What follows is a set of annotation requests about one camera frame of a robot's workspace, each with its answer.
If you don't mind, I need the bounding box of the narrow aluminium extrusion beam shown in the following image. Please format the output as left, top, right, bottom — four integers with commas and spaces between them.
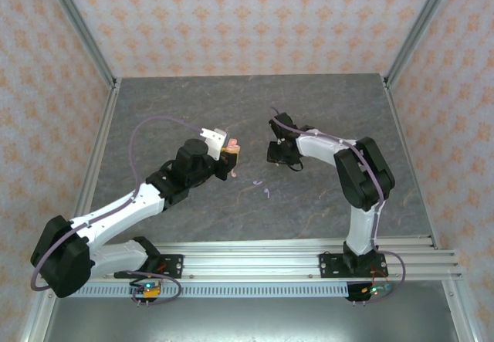
100, 235, 441, 253

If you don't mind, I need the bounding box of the wide aluminium extrusion beam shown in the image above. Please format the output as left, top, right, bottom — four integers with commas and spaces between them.
90, 251, 464, 281

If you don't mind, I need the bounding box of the small electronics board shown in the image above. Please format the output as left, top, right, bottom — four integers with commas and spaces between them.
360, 284, 394, 296
129, 279, 163, 301

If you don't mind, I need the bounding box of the grey metal sheet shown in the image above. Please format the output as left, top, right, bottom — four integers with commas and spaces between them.
42, 295, 462, 342

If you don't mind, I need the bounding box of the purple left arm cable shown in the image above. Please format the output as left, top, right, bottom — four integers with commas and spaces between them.
30, 115, 205, 307

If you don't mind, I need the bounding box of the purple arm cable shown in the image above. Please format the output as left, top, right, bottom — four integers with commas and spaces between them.
269, 105, 408, 305
30, 115, 205, 307

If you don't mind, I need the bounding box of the aluminium table side rail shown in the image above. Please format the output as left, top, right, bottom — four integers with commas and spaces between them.
383, 76, 442, 250
63, 78, 123, 249

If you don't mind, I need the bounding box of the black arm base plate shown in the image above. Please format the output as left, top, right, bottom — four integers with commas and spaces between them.
318, 252, 389, 280
113, 253, 184, 280

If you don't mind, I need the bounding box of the slotted grey cable duct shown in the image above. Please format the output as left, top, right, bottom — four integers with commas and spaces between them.
79, 282, 350, 300

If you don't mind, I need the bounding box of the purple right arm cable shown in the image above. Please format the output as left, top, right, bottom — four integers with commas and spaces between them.
269, 105, 408, 305

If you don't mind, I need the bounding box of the aluminium frame post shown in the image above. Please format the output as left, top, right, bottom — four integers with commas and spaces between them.
384, 0, 462, 88
40, 0, 120, 90

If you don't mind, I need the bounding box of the aluminium frame leg rail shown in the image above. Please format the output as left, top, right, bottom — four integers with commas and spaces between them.
18, 291, 59, 342
442, 279, 479, 342

